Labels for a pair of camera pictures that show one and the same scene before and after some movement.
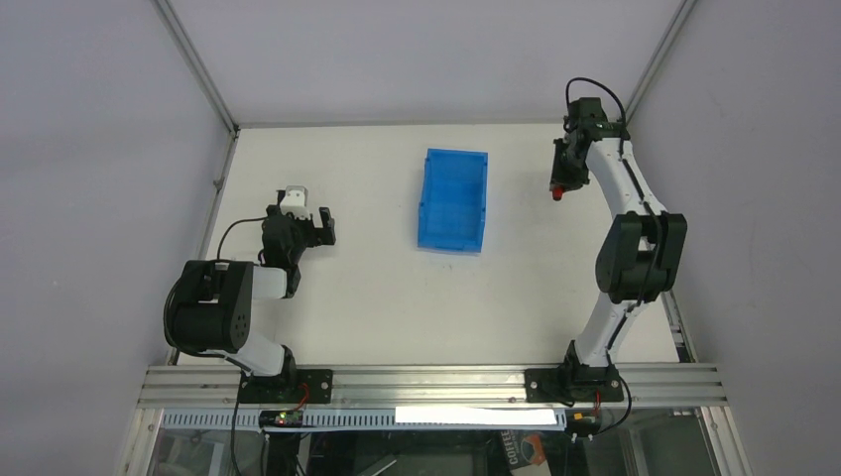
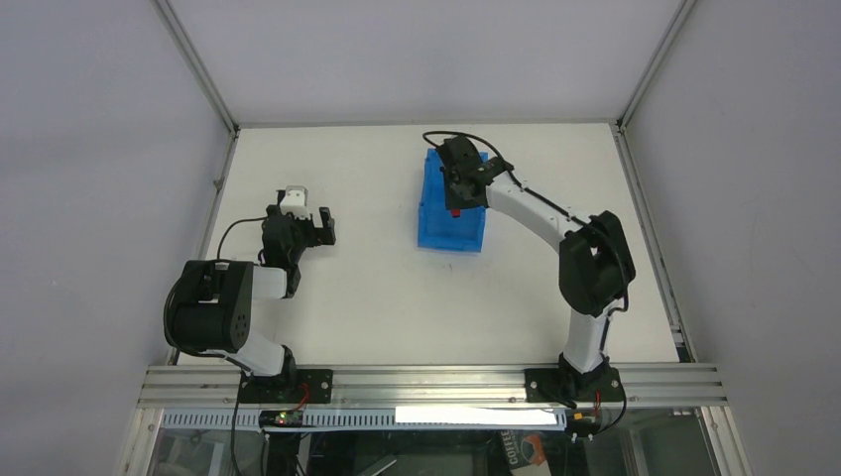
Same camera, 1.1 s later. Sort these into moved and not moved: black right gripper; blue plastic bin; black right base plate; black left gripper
Moved: black right gripper
Not moved: blue plastic bin; black right base plate; black left gripper
